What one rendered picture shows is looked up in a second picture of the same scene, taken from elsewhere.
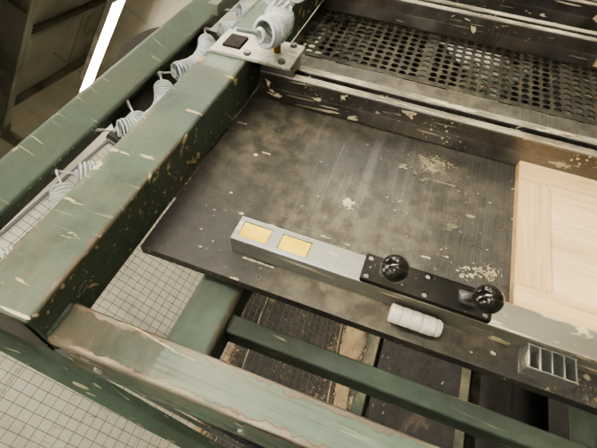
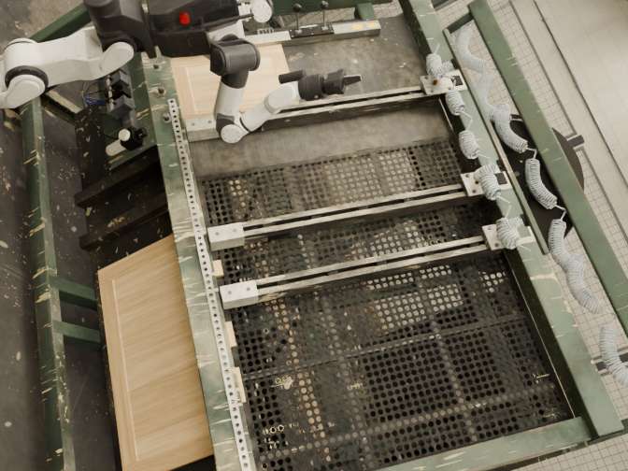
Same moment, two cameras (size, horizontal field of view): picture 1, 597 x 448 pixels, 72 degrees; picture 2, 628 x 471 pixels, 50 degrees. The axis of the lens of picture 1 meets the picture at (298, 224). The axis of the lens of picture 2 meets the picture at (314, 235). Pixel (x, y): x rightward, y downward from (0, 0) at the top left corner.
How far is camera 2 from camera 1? 3.07 m
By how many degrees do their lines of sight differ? 62
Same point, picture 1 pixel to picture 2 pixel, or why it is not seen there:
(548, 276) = (273, 61)
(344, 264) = (338, 28)
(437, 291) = (307, 30)
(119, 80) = (535, 119)
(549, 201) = not seen: hidden behind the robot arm
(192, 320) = (369, 12)
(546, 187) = not seen: hidden behind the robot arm
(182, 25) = (568, 187)
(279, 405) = not seen: outside the picture
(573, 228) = (269, 86)
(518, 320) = (279, 35)
